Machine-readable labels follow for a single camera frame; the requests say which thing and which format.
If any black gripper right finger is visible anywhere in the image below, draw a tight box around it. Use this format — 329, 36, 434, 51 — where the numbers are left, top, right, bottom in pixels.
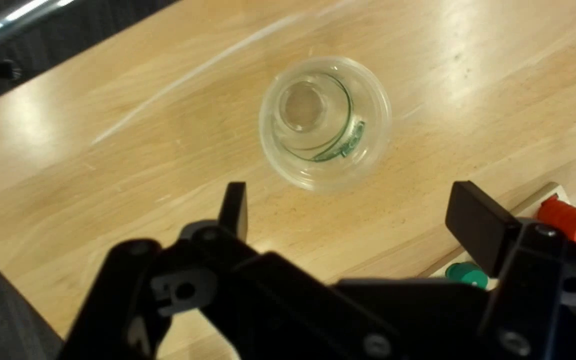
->
444, 177, 576, 360

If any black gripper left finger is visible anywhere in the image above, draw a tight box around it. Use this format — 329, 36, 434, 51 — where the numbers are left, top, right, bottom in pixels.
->
56, 179, 405, 360

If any green cylinder block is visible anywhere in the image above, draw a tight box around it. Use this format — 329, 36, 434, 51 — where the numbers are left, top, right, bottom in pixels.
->
441, 259, 489, 290

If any red cylinder block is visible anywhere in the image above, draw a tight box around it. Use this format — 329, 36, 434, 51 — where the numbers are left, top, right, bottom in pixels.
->
535, 194, 576, 247

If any metal cart handle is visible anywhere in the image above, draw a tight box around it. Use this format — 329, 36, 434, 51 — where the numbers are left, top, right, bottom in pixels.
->
0, 0, 80, 51

